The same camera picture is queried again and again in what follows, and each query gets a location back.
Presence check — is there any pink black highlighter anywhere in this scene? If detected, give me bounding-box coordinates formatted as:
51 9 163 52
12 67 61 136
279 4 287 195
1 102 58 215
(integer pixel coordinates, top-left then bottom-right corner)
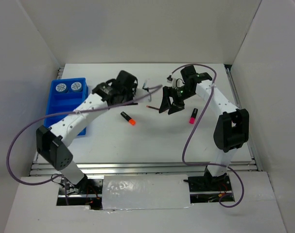
189 108 198 124

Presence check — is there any blue compartment bin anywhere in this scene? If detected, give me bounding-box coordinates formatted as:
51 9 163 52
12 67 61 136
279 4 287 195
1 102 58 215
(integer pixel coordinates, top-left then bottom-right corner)
44 77 89 136

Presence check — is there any orange pen refill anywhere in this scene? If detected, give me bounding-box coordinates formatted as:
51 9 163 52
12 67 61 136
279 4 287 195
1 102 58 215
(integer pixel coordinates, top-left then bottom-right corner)
146 105 159 111

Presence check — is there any orange black highlighter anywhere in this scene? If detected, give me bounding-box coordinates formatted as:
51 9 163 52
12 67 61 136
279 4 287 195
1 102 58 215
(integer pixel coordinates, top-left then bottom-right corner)
121 112 136 126

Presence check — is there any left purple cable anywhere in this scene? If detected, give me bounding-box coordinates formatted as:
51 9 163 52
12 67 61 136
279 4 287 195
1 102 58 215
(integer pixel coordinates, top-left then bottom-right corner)
6 84 163 206

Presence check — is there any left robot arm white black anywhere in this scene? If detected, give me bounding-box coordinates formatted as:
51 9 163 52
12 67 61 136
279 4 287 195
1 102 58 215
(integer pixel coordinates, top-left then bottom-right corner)
36 70 138 194

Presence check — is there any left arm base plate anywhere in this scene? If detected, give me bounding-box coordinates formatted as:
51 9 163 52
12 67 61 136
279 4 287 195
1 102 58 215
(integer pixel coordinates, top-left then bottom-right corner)
55 179 104 210

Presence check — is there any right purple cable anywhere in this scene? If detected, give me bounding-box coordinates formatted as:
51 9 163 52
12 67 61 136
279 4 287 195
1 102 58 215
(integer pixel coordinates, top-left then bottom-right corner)
166 64 245 209

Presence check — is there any aluminium rail frame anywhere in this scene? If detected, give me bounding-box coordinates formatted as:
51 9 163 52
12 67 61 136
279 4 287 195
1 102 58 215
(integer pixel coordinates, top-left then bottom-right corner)
30 64 258 176

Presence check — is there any blue white round jar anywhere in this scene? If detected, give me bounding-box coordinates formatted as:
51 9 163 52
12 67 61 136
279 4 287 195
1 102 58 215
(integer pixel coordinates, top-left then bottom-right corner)
70 82 83 92
55 83 68 94

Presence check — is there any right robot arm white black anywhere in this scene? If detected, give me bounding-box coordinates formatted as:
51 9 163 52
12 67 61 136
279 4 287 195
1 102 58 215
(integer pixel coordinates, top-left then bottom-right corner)
159 64 249 190

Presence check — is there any purple cable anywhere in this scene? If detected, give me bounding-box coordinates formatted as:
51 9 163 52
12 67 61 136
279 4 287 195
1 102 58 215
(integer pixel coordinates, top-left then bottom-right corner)
6 84 163 206
166 64 245 209

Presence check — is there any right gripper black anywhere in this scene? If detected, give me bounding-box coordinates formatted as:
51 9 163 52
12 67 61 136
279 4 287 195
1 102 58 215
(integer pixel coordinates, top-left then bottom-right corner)
159 85 195 115

